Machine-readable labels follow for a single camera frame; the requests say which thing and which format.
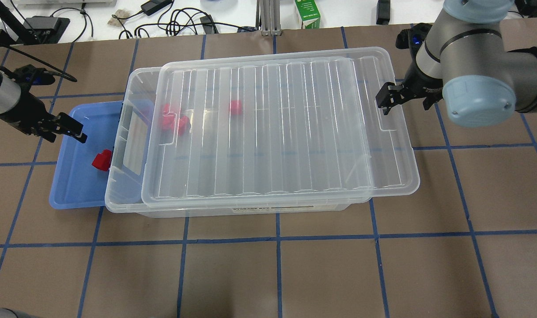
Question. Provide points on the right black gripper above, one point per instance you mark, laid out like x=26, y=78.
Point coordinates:
x=423, y=82

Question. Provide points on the clear plastic storage box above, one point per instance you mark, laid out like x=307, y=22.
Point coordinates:
x=299, y=145

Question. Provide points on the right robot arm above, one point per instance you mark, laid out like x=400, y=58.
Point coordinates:
x=461, y=59

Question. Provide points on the blue plastic tray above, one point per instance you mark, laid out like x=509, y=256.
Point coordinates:
x=76, y=183

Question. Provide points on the clear plastic box lid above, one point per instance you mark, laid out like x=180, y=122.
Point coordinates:
x=392, y=160

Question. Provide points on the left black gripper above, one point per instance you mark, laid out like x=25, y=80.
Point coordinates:
x=17, y=115

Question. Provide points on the green white carton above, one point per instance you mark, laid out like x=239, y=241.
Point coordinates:
x=308, y=14

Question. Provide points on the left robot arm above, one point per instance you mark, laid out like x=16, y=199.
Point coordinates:
x=20, y=109

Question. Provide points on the black power adapter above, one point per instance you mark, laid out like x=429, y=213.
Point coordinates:
x=151, y=7

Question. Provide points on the aluminium frame post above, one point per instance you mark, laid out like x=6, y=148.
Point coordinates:
x=268, y=17

